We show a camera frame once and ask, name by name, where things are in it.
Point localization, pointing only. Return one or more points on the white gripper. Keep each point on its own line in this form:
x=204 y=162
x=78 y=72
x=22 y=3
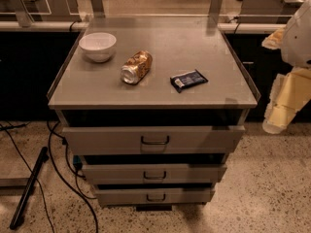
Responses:
x=298 y=40

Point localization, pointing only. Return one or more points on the grey top drawer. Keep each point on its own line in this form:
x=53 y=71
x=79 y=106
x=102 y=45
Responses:
x=152 y=140

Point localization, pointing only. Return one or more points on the grey drawer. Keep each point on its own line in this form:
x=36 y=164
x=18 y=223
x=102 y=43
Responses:
x=131 y=197
x=153 y=173
x=152 y=140

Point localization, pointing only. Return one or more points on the grey middle drawer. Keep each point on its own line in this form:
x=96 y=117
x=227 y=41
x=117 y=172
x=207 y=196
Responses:
x=153 y=173

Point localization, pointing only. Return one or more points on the grey drawer cabinet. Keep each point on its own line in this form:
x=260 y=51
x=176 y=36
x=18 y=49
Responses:
x=86 y=94

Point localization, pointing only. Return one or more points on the grey bottom drawer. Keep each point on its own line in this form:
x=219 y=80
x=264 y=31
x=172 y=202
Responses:
x=131 y=197

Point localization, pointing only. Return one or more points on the dark blue snack packet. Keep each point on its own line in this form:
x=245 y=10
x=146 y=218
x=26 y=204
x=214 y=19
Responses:
x=187 y=80

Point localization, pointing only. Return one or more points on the gold crushed soda can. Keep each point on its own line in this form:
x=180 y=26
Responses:
x=136 y=67

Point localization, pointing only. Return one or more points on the white ceramic bowl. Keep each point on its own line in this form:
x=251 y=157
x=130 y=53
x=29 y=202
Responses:
x=98 y=47

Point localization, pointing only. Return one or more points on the black bar on floor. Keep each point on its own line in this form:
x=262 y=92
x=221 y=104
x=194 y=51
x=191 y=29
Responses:
x=17 y=219

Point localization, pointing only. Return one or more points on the white horizontal rail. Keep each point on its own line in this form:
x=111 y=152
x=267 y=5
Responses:
x=43 y=26

